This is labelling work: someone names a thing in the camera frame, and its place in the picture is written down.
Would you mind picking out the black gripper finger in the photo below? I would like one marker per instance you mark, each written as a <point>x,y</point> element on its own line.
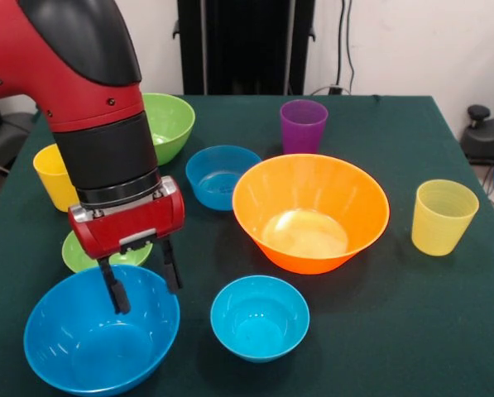
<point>173,277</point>
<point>120,297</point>

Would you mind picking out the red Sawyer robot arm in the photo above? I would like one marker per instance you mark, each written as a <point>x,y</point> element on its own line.
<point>85,103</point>

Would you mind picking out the small cyan bowl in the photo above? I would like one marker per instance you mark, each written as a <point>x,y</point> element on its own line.
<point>259,318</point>

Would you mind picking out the dark green tablecloth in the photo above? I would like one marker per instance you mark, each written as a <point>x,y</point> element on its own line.
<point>395,310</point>

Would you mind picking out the opaque yellow cup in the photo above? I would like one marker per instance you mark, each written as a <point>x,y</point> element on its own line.
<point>48,173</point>

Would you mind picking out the small green bowl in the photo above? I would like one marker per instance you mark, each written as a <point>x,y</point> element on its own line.
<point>75,254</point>

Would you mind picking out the small ribbed blue bowl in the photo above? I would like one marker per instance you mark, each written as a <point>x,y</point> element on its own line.
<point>213,173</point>

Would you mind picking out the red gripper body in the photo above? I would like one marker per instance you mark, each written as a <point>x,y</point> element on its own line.
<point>130,223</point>

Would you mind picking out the translucent yellow-green cup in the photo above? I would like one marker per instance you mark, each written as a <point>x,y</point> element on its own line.
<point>443,223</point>

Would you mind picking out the large orange bowl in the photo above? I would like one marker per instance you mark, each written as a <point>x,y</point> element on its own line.
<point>313,186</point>

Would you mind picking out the dark grey base foot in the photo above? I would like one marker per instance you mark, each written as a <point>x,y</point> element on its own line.
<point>486,140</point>
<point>11,132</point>

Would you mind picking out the large blue bowl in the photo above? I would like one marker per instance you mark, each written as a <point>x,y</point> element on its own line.
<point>64,331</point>

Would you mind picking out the large green bowl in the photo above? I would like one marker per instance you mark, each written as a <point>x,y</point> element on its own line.
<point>172,120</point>

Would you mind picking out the purple cup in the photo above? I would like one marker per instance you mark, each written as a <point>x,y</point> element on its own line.
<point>303,132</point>

